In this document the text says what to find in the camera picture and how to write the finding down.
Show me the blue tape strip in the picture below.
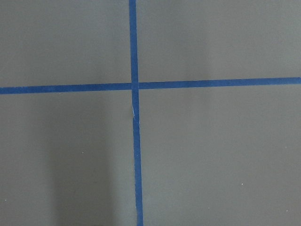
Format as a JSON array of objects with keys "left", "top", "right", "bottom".
[
  {"left": 0, "top": 77, "right": 301, "bottom": 95},
  {"left": 128, "top": 0, "right": 144, "bottom": 226}
]

